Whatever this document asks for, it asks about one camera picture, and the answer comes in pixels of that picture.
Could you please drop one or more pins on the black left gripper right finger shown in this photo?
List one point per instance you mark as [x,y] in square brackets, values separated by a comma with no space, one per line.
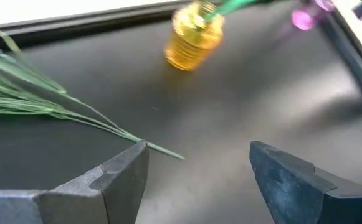
[308,202]

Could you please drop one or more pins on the pink artificial tulip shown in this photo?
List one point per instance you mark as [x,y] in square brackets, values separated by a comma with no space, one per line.
[230,6]

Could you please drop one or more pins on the red artificial flower bunch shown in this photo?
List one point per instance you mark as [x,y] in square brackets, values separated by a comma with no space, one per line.
[28,104]

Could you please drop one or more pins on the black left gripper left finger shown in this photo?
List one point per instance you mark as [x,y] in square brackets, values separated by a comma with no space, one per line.
[74,205]

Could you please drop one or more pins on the yellow glass vase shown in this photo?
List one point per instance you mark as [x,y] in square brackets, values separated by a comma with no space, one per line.
[193,40]

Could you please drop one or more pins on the black table mat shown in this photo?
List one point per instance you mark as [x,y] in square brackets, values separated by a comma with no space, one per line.
[246,102]

